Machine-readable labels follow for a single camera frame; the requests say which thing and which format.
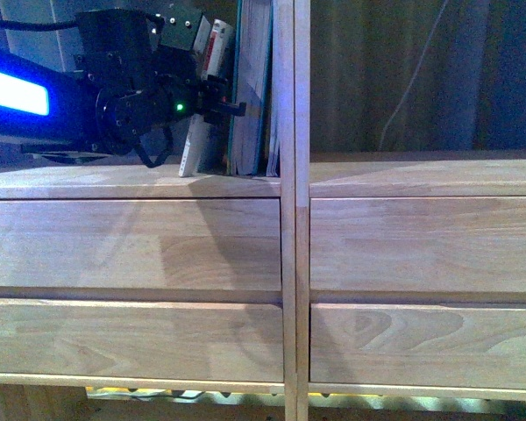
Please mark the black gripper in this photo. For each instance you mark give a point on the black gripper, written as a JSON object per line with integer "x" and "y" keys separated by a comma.
{"x": 147, "y": 74}

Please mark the right wooden shelf unit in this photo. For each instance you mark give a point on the right wooden shelf unit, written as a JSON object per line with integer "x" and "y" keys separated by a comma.
{"x": 411, "y": 277}

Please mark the white blue red-spine book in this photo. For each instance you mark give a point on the white blue red-spine book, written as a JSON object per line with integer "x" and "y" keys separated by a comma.
{"x": 204, "y": 145}

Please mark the teal cover thick book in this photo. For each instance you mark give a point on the teal cover thick book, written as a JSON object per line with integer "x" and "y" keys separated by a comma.
{"x": 251, "y": 70}

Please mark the black blue-lit robot arm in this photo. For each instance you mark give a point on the black blue-lit robot arm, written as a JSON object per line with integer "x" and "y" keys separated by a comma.
{"x": 51, "y": 114}

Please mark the thin white book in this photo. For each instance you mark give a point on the thin white book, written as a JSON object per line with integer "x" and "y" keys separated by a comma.
{"x": 273, "y": 126}

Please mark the left wooden shelf unit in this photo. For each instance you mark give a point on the left wooden shelf unit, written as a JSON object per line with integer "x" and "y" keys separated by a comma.
{"x": 116, "y": 274}

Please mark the wooden shelf unit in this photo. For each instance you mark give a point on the wooden shelf unit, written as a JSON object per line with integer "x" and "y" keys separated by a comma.
{"x": 411, "y": 277}
{"x": 116, "y": 274}

